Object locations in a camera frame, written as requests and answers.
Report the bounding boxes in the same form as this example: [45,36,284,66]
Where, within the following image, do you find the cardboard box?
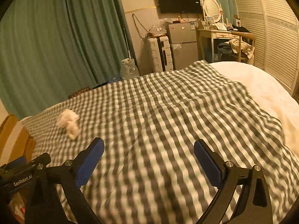
[0,114,36,166]

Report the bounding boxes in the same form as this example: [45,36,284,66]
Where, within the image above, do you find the brown floral bag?
[68,86,91,99]

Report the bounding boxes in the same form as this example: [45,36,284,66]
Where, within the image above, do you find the white bed cover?
[210,61,298,156]

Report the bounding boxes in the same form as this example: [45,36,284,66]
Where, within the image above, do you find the grey checkered cloth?
[22,61,298,223]

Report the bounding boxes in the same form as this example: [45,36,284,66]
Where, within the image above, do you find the green curtain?
[1,0,135,118]

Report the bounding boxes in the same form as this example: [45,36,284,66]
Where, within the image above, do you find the large water bottle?
[120,58,140,80]

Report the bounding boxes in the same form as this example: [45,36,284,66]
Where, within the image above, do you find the white suitcase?
[146,35,174,72]

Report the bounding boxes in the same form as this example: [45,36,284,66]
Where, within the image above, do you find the clothes on chair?
[225,38,255,60]

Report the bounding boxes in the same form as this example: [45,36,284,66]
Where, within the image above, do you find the wooden chair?
[230,31,256,65]

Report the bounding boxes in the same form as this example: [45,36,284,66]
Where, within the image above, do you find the plastic bag on suitcase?
[149,25,167,37]

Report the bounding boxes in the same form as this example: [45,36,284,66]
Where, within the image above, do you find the white dressing table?
[198,29,238,63]

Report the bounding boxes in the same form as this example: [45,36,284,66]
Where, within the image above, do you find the grey mini fridge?
[167,23,199,70]

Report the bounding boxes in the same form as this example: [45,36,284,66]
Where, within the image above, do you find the oval vanity mirror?
[203,0,222,24]

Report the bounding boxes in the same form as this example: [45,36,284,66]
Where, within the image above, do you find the black wall television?
[158,0,203,14]

